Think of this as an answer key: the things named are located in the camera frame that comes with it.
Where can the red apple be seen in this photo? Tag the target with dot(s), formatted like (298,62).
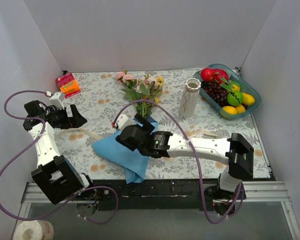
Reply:
(207,74)

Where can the yellow lemon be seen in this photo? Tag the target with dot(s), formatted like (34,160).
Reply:
(248,99)
(230,110)
(235,88)
(240,109)

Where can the aluminium rail frame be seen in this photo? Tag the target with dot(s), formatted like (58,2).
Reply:
(258,191)

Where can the white ribbed ceramic vase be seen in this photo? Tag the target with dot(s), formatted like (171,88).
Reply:
(189,97)

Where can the blue wrapping paper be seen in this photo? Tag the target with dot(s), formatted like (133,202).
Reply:
(134,164)

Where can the white tape roll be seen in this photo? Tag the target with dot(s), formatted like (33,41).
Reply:
(34,230)

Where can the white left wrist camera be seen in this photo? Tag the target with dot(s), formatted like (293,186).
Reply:
(57,100)

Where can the yellow lemon back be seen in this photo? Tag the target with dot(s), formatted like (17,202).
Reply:
(235,88)

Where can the artificial flower bouquet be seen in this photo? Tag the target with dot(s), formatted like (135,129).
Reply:
(149,88)

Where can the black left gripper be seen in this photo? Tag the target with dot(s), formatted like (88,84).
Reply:
(70,119)

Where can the yellow lemon front right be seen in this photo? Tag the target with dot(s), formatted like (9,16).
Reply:
(240,109)

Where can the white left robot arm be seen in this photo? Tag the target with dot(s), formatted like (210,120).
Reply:
(54,175)

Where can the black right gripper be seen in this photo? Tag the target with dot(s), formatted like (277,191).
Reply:
(134,129)

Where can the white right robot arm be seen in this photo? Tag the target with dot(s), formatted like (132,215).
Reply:
(234,152)

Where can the pink dragon fruit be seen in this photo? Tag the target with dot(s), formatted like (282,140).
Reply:
(220,76)

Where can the dark purple grape bunch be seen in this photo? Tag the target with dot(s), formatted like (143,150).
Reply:
(216,92)

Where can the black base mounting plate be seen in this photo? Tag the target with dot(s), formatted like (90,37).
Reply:
(163,194)

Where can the cream ribbon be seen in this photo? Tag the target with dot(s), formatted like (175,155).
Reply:
(97,137)

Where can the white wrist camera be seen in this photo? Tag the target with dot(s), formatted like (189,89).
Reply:
(57,100)
(123,121)

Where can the yellow lemon front left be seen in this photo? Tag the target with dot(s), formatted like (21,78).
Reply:
(230,110)

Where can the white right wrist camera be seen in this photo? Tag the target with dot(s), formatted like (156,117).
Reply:
(123,121)

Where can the orange pink snack box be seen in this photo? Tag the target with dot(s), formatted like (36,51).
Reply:
(68,85)

